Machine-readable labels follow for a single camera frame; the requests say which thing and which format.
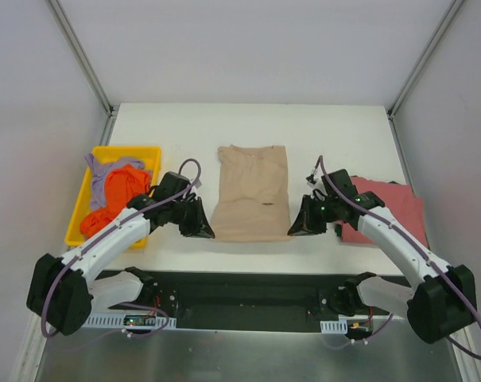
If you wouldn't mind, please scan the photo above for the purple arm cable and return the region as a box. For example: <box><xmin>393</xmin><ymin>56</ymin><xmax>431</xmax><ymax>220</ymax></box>
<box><xmin>40</xmin><ymin>158</ymin><xmax>204</xmax><ymax>339</ymax></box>
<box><xmin>305</xmin><ymin>154</ymin><xmax>481</xmax><ymax>361</ymax></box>

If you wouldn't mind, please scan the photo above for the lilac t shirt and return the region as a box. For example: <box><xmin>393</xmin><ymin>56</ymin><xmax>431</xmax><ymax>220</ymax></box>
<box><xmin>85</xmin><ymin>153</ymin><xmax>145</xmax><ymax>212</ymax></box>

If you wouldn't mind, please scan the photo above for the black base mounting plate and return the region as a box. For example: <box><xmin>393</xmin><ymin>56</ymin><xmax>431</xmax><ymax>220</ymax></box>
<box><xmin>107</xmin><ymin>266</ymin><xmax>388</xmax><ymax>332</ymax></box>

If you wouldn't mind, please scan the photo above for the yellow plastic bin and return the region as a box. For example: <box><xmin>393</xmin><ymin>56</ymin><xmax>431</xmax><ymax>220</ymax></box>
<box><xmin>64</xmin><ymin>146</ymin><xmax>161</xmax><ymax>247</ymax></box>

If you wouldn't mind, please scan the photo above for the right white cable duct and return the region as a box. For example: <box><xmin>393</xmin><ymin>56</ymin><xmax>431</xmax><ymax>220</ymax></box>
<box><xmin>320</xmin><ymin>319</ymin><xmax>348</xmax><ymax>335</ymax></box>

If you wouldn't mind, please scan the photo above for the folded red t shirt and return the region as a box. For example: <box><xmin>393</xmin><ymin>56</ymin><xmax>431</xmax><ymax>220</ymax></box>
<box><xmin>351</xmin><ymin>176</ymin><xmax>428</xmax><ymax>247</ymax></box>

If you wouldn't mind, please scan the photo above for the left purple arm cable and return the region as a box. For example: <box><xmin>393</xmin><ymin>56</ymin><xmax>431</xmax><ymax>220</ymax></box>
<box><xmin>40</xmin><ymin>158</ymin><xmax>204</xmax><ymax>339</ymax></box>

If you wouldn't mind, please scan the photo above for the left aluminium frame post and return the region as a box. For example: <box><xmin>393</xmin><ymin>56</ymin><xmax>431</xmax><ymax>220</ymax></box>
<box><xmin>45</xmin><ymin>0</ymin><xmax>114</xmax><ymax>117</ymax></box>

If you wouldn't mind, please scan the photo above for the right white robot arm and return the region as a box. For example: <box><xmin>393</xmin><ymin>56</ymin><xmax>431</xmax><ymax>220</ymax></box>
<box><xmin>288</xmin><ymin>170</ymin><xmax>478</xmax><ymax>344</ymax></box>

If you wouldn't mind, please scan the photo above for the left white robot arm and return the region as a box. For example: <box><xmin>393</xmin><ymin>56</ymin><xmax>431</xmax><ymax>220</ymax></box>
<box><xmin>26</xmin><ymin>171</ymin><xmax>215</xmax><ymax>337</ymax></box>

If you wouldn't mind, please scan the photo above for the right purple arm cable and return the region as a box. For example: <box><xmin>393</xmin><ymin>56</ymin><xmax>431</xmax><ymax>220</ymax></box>
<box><xmin>305</xmin><ymin>154</ymin><xmax>481</xmax><ymax>361</ymax></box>

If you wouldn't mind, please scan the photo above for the white cable duct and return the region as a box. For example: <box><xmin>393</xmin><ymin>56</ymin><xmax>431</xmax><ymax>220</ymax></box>
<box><xmin>320</xmin><ymin>319</ymin><xmax>348</xmax><ymax>335</ymax></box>
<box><xmin>82</xmin><ymin>314</ymin><xmax>176</xmax><ymax>330</ymax></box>

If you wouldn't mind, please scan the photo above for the orange t shirt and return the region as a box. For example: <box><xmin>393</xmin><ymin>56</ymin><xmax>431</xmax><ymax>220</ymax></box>
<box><xmin>80</xmin><ymin>164</ymin><xmax>152</xmax><ymax>239</ymax></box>

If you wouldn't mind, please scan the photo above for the beige t shirt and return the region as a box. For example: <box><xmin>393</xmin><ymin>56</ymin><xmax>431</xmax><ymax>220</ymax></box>
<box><xmin>211</xmin><ymin>146</ymin><xmax>290</xmax><ymax>243</ymax></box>

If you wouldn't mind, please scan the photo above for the aluminium frame post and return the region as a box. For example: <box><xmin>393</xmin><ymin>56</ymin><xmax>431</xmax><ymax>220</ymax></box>
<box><xmin>45</xmin><ymin>0</ymin><xmax>114</xmax><ymax>117</ymax></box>
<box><xmin>387</xmin><ymin>0</ymin><xmax>467</xmax><ymax>120</ymax></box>

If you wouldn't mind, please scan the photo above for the left white cable duct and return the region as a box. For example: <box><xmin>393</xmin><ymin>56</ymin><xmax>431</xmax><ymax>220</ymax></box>
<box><xmin>82</xmin><ymin>314</ymin><xmax>176</xmax><ymax>330</ymax></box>

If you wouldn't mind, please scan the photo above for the right aluminium frame post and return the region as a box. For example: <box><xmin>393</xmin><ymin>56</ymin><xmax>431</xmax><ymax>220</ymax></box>
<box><xmin>387</xmin><ymin>0</ymin><xmax>467</xmax><ymax>120</ymax></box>

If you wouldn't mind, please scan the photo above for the dark green folded shirt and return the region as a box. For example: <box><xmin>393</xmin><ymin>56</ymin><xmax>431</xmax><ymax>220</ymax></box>
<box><xmin>334</xmin><ymin>224</ymin><xmax>343</xmax><ymax>239</ymax></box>

